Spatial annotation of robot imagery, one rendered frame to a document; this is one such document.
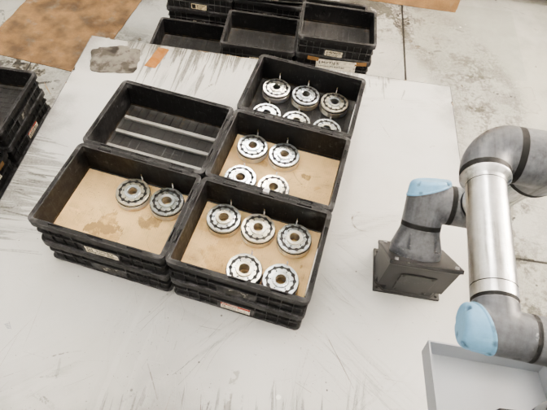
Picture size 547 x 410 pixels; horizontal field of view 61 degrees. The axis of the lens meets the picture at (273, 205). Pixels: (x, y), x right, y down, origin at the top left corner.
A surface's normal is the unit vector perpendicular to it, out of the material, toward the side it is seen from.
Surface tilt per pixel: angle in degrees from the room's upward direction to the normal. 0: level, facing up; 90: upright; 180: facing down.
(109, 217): 0
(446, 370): 14
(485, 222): 36
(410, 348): 0
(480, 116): 0
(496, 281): 18
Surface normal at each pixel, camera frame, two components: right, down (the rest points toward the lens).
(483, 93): 0.07, -0.55
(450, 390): 0.09, -0.73
